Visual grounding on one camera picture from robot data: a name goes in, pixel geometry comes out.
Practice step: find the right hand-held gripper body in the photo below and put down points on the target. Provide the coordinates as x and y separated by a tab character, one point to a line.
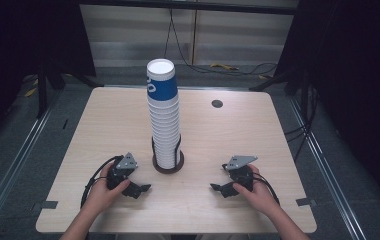
239	162

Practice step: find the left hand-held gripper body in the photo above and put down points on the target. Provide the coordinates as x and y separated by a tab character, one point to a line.
123	163

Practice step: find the black cup holder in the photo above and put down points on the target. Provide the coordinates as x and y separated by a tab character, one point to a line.
168	170

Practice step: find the stack of paper cups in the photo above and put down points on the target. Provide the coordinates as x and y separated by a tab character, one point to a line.
164	126

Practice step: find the person's left hand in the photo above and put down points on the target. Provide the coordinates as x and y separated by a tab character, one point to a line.
99	196

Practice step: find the person's right hand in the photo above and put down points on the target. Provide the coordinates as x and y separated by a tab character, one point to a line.
261	198

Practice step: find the round grey table grommet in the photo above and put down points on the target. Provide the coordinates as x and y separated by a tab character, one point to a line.
217	103

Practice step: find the grey tape piece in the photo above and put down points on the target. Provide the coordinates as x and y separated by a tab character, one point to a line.
306	201
46	205

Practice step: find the black stand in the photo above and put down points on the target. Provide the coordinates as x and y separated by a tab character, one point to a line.
42	93
271	81

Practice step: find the yellow floor tape strip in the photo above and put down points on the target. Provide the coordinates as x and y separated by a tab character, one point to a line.
30	92
223	66

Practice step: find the black curtain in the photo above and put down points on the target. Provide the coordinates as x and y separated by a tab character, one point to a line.
354	66
18	40

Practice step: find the black overhead bar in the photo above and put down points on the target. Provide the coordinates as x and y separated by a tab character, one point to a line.
184	6

